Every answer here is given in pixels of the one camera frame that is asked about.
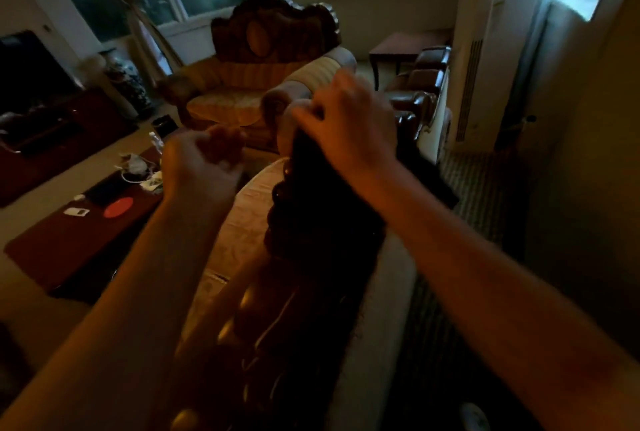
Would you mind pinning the person's left hand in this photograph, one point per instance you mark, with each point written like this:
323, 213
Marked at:
197, 170

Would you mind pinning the person's right hand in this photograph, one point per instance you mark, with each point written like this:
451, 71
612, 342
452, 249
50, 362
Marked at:
355, 130

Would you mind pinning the person's right thumb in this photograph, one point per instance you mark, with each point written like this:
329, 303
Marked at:
306, 115

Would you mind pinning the person's left fingers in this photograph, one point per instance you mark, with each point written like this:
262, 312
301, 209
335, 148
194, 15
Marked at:
226, 143

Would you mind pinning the black garment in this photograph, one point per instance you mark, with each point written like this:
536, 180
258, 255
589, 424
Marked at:
325, 205

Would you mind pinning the person's left forearm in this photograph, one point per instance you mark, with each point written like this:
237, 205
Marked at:
115, 315

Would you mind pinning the person's right forearm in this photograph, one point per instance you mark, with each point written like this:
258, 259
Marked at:
490, 295

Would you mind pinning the black cup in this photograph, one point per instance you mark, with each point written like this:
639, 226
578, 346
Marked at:
164, 125

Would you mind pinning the striped carved wood armchair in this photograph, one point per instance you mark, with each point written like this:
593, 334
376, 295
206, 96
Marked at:
250, 75

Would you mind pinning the clear plastic bottle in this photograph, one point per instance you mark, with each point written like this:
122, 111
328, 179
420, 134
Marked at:
156, 140

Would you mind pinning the white face mask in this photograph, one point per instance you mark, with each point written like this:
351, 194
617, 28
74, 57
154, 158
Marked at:
134, 164

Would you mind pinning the brown leather armchair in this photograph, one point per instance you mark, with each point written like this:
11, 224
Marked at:
417, 88

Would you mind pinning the blue white porcelain vase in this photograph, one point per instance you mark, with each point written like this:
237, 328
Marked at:
127, 83

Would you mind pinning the brown side table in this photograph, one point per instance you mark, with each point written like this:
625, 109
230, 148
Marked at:
402, 43

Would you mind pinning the red round coaster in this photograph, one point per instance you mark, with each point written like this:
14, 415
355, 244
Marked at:
118, 207

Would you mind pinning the black flat pouch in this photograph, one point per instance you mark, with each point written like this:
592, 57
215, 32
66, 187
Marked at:
107, 189

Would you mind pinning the small white card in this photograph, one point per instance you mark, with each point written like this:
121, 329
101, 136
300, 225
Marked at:
76, 211

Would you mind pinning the red wood television cabinet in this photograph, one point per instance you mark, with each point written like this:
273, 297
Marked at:
60, 140

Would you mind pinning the brown curtain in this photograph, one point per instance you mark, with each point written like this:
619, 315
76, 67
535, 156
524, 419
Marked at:
132, 5

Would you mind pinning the striped green rug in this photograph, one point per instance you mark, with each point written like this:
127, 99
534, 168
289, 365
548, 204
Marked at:
465, 195

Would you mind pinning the white standing air conditioner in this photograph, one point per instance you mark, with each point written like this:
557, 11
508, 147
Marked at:
480, 45

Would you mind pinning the dark wood coffee table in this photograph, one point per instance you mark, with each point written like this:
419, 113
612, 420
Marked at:
65, 240

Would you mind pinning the black television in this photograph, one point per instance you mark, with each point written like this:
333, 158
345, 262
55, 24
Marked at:
30, 70

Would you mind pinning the white shoe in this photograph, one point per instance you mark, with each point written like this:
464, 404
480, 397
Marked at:
474, 418

